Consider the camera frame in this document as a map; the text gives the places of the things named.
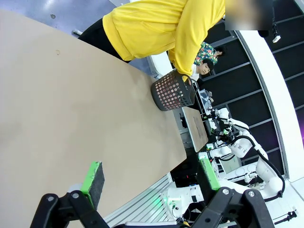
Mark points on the brown background table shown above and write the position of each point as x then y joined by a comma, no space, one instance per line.
194,128

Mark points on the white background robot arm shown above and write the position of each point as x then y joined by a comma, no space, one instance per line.
234,121
221,152

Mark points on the person in yellow hoodie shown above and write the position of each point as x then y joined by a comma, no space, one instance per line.
147,28

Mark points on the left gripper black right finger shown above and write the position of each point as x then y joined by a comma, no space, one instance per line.
210,177

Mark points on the aluminium table frame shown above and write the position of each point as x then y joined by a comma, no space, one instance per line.
142,204

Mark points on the white camera on black stand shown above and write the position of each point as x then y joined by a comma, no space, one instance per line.
276,38

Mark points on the background person in floral shirt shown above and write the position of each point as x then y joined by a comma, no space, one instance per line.
206,51

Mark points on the black perforated plastic basket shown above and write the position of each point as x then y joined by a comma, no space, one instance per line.
171,95

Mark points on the person's left forearm yellow sleeve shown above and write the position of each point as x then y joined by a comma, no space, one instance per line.
184,59

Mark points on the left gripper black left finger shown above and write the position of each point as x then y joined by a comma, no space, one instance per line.
91,183

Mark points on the background person in white shirt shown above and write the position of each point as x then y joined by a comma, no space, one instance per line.
204,69

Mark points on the white monitor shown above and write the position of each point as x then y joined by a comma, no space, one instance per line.
230,166

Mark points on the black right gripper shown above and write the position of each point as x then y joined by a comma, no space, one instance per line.
224,136

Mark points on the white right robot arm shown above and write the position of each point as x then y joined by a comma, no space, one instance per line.
266,171

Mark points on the person's left hand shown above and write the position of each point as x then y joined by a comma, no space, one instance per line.
188,80

